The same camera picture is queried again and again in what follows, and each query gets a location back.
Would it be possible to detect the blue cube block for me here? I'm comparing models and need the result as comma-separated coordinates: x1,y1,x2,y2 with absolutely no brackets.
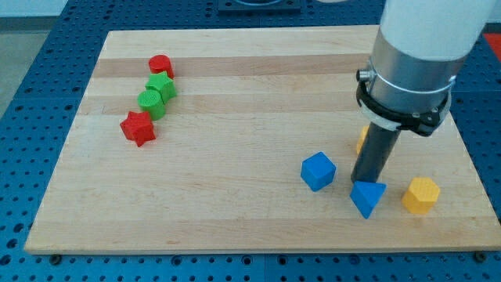
301,151,337,192

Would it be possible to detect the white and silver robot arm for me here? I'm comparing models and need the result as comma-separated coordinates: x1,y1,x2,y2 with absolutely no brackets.
356,0,496,136

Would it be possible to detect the blue triangle block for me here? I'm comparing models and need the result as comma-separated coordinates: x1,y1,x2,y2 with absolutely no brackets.
350,181,387,219

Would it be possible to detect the wooden board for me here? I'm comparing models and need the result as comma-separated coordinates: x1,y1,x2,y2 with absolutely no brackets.
24,25,500,255

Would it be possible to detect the green star block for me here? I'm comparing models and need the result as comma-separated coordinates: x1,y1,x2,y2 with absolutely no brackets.
145,71,177,104

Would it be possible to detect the green cylinder block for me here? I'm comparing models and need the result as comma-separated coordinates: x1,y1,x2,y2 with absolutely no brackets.
137,90,166,121

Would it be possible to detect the red star block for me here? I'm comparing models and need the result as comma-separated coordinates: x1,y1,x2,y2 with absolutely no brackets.
120,111,156,147

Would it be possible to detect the yellow block behind pusher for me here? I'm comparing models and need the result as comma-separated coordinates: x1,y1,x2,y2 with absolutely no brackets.
355,125,369,154

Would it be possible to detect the red cylinder block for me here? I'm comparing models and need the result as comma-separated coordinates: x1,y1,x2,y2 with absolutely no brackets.
148,54,175,78

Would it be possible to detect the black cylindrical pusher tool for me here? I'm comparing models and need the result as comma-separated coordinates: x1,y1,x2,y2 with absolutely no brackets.
351,123,400,183

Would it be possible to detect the yellow hexagon block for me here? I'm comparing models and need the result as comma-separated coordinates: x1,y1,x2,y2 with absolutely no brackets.
401,177,441,215

